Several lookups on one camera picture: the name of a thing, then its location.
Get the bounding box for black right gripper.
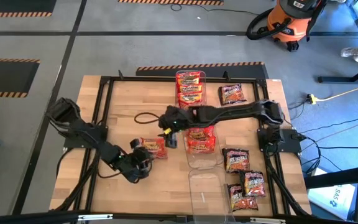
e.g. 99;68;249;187
157;106;192;148

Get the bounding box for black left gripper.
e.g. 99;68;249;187
126;138;154;183

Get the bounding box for black fire noodle packet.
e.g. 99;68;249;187
221;148;250;174
227;183;259;212
218;83;247;106
239;170;266;198

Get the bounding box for clear plastic bin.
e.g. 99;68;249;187
181;112;223;170
175;70;210;113
188;166;234;224

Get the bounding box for black hazard-striped floor mat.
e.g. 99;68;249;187
0;0;57;18
135;61;269;80
0;57;40;99
117;0;224;6

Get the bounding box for orange shop vacuum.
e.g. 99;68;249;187
266;0;328;52

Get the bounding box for black metal beam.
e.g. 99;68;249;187
303;164;358;189

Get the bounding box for white printed box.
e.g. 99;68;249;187
308;167;357;220

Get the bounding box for black desk stand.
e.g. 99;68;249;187
318;58;358;84

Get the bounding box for person's shoe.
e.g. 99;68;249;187
340;45;358;64

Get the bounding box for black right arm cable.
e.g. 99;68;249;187
134;111;163;124

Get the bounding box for black metal table frame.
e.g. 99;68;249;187
50;70;312;224

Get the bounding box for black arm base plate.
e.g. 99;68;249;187
63;124;109;149
257;129;303;153

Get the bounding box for silver metal bracket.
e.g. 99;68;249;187
78;213;114;222
249;217;287;224

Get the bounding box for black vacuum hose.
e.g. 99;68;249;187
246;8;291;40

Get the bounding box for yellow extension cord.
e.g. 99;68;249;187
306;80;358;105

